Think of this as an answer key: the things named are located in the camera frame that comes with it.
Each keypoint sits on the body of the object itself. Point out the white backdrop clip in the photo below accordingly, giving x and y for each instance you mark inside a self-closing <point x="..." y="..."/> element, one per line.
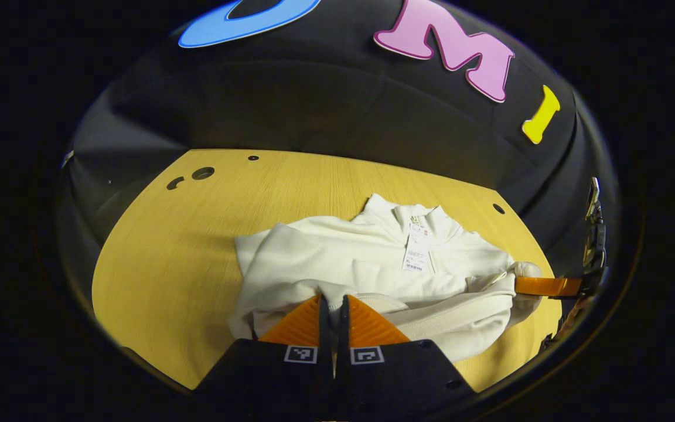
<point x="67" y="158"/>

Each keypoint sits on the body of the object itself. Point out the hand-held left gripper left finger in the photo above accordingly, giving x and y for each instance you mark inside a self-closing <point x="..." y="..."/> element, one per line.
<point x="324" y="340"/>

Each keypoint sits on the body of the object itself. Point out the black backdrop cloth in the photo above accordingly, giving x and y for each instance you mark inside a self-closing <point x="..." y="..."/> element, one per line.
<point x="314" y="105"/>

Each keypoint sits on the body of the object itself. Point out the cream sweatshirt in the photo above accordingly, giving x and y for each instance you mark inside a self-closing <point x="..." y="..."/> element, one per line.
<point x="337" y="252"/>

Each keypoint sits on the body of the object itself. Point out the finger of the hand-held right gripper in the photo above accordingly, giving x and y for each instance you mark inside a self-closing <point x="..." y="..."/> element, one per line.
<point x="548" y="286"/>

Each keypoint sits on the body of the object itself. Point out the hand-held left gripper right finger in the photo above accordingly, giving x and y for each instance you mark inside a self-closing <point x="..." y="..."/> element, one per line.
<point x="343" y="340"/>

